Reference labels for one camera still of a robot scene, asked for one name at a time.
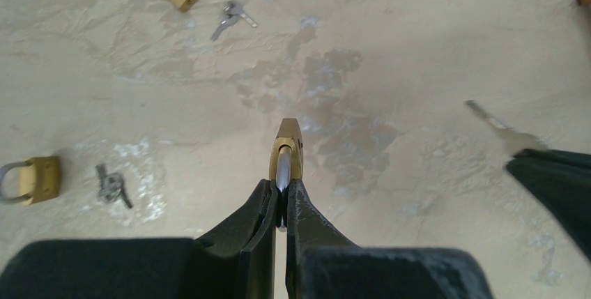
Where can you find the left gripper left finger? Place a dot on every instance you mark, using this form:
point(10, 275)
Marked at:
point(235, 259)

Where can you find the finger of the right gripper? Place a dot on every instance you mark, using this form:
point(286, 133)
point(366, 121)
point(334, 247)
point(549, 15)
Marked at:
point(560, 181)

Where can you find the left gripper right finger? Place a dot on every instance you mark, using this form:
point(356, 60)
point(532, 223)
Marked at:
point(321, 262)

